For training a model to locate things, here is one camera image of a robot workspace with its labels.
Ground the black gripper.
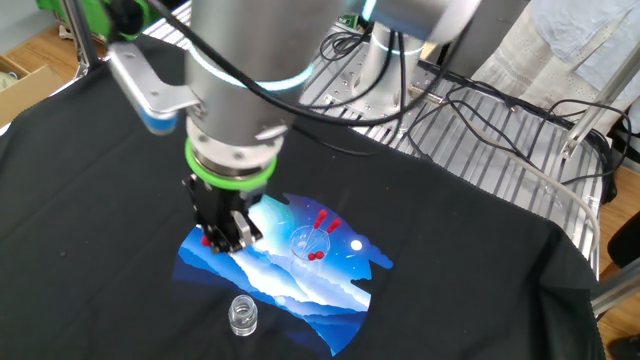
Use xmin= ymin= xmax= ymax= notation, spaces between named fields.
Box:
xmin=182 ymin=174 xmax=264 ymax=255

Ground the short glass beaker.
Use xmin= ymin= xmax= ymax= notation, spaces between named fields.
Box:
xmin=288 ymin=223 xmax=333 ymax=276

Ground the small clear glass vial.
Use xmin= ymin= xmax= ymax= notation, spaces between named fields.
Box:
xmin=228 ymin=294 xmax=259 ymax=338

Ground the black cloth with blue print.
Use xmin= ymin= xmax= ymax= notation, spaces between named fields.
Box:
xmin=0 ymin=34 xmax=607 ymax=360

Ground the brown cardboard box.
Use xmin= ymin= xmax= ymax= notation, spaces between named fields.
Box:
xmin=0 ymin=53 xmax=66 ymax=129

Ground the green cloth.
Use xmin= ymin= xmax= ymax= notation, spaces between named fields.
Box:
xmin=34 ymin=0 xmax=151 ymax=41

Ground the white lace fabric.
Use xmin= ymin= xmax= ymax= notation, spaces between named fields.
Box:
xmin=472 ymin=0 xmax=640 ymax=134

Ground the black object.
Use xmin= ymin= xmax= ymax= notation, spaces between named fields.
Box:
xmin=607 ymin=209 xmax=640 ymax=269

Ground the light blue fabric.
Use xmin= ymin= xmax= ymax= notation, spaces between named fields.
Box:
xmin=534 ymin=0 xmax=640 ymax=91

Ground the dark round object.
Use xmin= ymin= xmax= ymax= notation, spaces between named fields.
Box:
xmin=607 ymin=334 xmax=640 ymax=360

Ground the green adapter ring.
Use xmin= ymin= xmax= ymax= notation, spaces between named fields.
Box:
xmin=183 ymin=138 xmax=279 ymax=192

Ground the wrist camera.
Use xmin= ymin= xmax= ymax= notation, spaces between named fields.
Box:
xmin=139 ymin=107 xmax=180 ymax=137

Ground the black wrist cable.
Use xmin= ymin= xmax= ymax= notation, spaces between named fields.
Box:
xmin=144 ymin=0 xmax=481 ymax=126

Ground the silver camera bracket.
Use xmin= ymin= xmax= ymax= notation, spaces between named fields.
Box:
xmin=106 ymin=40 xmax=201 ymax=121

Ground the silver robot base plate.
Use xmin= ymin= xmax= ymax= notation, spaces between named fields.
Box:
xmin=309 ymin=59 xmax=454 ymax=139

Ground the black cable plug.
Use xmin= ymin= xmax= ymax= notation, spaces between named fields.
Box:
xmin=102 ymin=0 xmax=146 ymax=39

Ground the aluminium frame post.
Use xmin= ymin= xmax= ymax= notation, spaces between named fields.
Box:
xmin=59 ymin=0 xmax=104 ymax=81
xmin=558 ymin=47 xmax=640 ymax=161
xmin=589 ymin=259 xmax=640 ymax=317

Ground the translucent hose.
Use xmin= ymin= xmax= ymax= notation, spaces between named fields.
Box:
xmin=449 ymin=112 xmax=601 ymax=261

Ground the thick black cable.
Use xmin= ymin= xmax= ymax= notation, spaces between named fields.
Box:
xmin=439 ymin=69 xmax=619 ymax=201

